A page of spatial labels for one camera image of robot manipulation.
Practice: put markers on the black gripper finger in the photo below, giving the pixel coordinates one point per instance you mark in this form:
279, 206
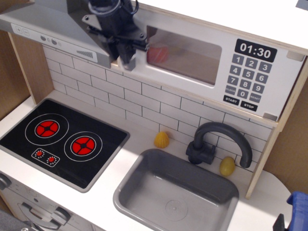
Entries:
126, 51
109, 45

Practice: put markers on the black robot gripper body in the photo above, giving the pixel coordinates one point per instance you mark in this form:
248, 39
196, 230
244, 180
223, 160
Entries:
118, 24

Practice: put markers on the grey microwave door handle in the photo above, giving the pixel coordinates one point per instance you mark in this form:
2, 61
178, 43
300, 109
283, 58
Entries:
128, 66

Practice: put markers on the white toy microwave door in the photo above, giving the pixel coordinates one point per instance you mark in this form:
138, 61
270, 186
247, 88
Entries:
231, 69

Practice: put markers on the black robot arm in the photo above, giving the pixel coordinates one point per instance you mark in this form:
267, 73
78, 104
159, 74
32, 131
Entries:
110, 6

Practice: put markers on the red toy food in microwave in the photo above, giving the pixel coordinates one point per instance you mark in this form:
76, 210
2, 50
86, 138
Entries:
157, 54

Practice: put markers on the wooden microwave cabinet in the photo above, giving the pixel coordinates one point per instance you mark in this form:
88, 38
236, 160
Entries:
178, 105

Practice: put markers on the grey range hood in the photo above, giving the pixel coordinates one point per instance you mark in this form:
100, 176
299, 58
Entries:
56, 23

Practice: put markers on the yellow ridged toy lemon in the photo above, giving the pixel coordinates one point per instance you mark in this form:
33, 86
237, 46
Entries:
161, 140

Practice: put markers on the black toy stovetop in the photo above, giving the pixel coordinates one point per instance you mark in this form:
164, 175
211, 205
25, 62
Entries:
66, 144

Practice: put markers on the grey plastic sink basin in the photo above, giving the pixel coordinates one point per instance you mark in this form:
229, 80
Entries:
166, 193

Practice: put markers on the yellow smooth toy potato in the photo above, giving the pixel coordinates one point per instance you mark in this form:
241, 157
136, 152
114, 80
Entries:
227, 166

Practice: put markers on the grey oven knob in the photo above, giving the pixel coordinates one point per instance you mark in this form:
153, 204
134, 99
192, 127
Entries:
5, 182

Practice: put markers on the grey toy oven door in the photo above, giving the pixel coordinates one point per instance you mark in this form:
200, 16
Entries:
44, 214

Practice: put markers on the grey fabric object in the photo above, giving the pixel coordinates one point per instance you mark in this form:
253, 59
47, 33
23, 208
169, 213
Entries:
10, 223

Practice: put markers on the blue plastic object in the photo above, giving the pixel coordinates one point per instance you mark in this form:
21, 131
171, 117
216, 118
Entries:
299, 202

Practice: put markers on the black clamp object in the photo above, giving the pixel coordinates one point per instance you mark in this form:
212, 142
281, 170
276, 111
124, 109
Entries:
279, 223

